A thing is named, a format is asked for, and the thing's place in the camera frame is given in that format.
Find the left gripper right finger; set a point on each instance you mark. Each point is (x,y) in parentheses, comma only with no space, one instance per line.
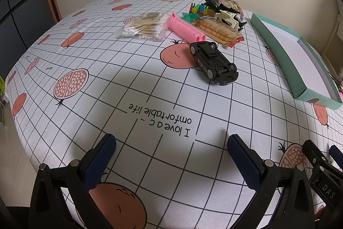
(294,208)

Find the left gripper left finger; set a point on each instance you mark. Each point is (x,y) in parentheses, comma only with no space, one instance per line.
(48,208)

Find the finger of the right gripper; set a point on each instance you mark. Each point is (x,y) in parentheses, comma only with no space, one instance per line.
(315,158)
(336,155)

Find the black toy car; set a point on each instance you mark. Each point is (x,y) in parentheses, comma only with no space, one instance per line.
(213,63)

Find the packaged biscuit bar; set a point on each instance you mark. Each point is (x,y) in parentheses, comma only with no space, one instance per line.
(220,32)

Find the pastel beaded hair band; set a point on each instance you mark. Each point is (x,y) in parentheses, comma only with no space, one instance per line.
(232,4)

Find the pink hair roller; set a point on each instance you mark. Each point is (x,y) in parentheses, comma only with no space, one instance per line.
(185,30)

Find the colourful mini clips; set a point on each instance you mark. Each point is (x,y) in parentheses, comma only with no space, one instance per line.
(200,9)

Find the green hair clip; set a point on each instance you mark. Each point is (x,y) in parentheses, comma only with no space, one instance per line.
(190,17)

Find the cotton swab bag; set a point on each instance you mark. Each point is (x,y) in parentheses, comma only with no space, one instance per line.
(148,26)

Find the teal shallow box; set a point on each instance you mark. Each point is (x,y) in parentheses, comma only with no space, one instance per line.
(305,72)

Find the fruit print grid tablecloth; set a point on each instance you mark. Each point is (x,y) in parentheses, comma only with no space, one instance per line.
(80,80)

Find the dark window frame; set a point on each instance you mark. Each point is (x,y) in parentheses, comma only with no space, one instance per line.
(22,23)

